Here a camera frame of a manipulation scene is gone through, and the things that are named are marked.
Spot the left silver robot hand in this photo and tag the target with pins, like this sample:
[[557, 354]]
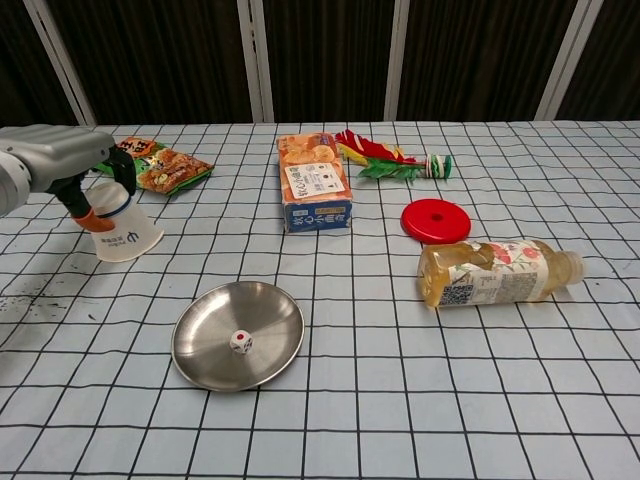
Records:
[[60, 155]]

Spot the white paper cup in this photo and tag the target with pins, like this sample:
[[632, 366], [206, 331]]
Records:
[[125, 235]]

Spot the silver metal plate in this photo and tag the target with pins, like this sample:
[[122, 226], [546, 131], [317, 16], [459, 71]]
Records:
[[210, 345]]

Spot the white die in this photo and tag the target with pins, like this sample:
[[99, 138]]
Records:
[[241, 342]]

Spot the green snack bag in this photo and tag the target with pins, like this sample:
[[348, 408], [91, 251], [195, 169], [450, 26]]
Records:
[[170, 172]]

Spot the orange biscuit box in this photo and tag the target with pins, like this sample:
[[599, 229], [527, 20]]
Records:
[[315, 175]]

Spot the colourful feather shuttlecock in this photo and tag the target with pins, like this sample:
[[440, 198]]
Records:
[[380, 160]]

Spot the red plastic disc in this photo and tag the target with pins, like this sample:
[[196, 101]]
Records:
[[425, 225]]

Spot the blue checkered tablecloth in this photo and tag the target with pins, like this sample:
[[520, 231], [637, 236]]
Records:
[[450, 375]]

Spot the yellow tea bottle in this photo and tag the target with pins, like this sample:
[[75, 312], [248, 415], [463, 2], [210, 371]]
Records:
[[500, 275]]

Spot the white aluminium frame post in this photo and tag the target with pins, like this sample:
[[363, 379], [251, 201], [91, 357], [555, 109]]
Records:
[[62, 65], [397, 60], [255, 60], [567, 60]]

